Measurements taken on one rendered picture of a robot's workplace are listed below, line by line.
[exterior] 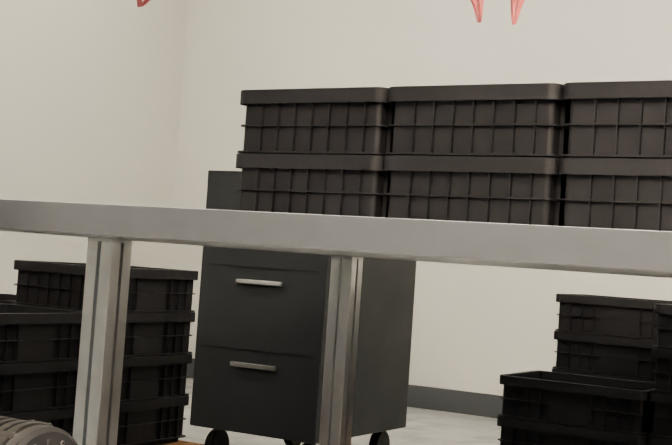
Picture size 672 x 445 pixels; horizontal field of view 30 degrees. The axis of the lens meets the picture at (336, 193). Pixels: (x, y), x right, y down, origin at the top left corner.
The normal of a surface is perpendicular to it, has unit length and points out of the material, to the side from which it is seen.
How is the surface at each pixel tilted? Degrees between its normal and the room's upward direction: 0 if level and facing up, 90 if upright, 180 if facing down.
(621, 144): 90
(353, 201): 90
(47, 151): 90
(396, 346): 90
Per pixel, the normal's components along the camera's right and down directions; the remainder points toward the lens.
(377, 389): 0.87, 0.04
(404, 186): -0.55, -0.08
